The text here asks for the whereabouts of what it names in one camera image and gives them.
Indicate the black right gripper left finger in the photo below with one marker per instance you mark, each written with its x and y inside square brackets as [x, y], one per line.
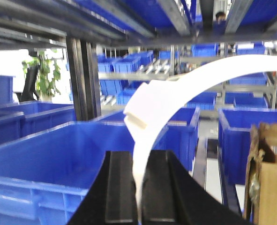
[111, 198]

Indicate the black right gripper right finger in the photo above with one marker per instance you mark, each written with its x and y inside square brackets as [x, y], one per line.
[170, 196]

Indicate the small white pipe clamp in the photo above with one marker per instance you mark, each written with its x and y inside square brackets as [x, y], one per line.
[154, 103]

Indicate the large blue plastic bin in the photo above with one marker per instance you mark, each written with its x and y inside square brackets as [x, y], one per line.
[45, 176]

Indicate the blue bin right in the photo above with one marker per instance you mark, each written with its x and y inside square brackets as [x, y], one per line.
[234, 127]

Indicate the blue bin left rear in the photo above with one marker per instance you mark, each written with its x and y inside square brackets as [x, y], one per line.
[18, 121]

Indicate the brown cardboard box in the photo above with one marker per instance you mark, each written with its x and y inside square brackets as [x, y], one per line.
[260, 201]

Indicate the green potted plant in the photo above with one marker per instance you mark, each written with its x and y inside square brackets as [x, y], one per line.
[41, 75]

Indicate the black shelf upright post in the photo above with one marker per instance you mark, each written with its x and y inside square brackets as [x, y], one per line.
[82, 58]

